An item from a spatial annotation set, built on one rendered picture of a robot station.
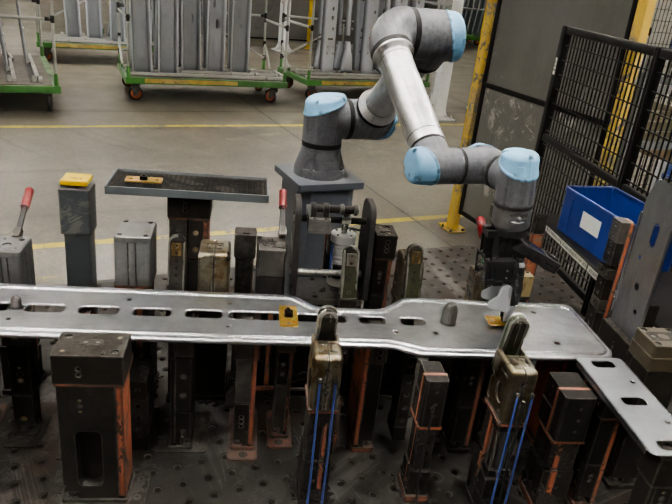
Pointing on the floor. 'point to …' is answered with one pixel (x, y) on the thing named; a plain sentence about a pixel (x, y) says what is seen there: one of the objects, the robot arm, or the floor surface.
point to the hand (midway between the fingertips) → (506, 313)
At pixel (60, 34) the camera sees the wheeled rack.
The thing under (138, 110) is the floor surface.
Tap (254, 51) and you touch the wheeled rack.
